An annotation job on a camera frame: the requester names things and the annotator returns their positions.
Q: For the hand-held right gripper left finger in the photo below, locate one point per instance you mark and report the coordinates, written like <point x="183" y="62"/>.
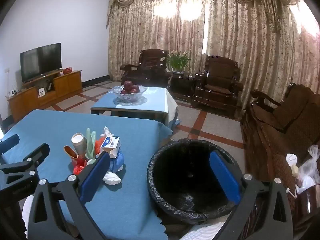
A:
<point x="93" y="177"/>

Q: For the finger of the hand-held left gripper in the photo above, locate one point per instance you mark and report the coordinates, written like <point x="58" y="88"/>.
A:
<point x="11" y="141"/>
<point x="37" y="155"/>

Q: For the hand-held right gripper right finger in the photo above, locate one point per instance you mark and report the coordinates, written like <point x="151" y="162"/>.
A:
<point x="225" y="177"/>

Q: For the large white tissue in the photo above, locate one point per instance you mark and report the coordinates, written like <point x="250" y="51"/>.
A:
<point x="112" y="178"/>

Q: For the pale green rubber glove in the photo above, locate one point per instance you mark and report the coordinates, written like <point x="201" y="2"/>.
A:
<point x="90" y="142"/>

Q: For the black lined trash bin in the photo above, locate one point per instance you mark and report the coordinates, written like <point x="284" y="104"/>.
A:
<point x="180" y="170"/>

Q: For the red plastic bag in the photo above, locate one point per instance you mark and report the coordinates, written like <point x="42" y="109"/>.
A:
<point x="79" y="166"/>

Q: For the white ribbed clothing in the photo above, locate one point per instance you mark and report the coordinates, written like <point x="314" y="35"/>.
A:
<point x="27" y="212"/>
<point x="202" y="233"/>

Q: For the blue rubber glove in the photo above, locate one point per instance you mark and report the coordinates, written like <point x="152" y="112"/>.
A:
<point x="117" y="161"/>

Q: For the white and blue small box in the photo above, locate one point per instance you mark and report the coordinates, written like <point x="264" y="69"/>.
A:
<point x="110" y="146"/>

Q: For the small crumpled white tissue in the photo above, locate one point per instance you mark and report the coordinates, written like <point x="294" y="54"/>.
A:
<point x="108" y="131"/>

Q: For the white card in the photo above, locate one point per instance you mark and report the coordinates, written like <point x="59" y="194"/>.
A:
<point x="41" y="92"/>

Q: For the white plastic stick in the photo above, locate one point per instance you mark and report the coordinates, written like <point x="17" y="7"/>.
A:
<point x="291" y="192"/>

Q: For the wooden television cabinet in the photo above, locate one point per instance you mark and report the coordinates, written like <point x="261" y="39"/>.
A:
<point x="67" y="85"/>

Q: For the dark wooden sofa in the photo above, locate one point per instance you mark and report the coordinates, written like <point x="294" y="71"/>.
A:
<point x="287" y="120"/>

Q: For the clear plastic bag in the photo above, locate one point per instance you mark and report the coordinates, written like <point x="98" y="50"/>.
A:
<point x="310" y="167"/>

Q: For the black flat television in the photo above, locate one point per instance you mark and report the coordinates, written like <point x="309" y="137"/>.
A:
<point x="40" y="60"/>

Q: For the glass fruit bowl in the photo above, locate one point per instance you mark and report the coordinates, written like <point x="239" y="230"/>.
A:
<point x="128" y="97"/>

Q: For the red bowl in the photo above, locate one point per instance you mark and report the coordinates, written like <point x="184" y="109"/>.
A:
<point x="67" y="70"/>

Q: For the red apple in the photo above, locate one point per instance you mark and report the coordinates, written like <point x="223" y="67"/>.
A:
<point x="125" y="91"/>
<point x="128" y="85"/>
<point x="135" y="89"/>

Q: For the light blue tablecloth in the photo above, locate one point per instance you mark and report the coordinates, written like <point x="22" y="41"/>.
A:
<point x="156" y="98"/>

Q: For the dark wooden side table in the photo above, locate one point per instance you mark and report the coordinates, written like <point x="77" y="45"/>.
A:
<point x="182" y="85"/>

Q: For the dark wooden armchair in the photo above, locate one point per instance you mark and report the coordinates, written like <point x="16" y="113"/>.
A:
<point x="220" y="72"/>
<point x="152" y="62"/>

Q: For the green potted plant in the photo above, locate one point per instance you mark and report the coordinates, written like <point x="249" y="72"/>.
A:
<point x="178" y="61"/>

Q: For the floral beige curtains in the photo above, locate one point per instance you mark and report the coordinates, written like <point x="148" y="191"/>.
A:
<point x="237" y="42"/>

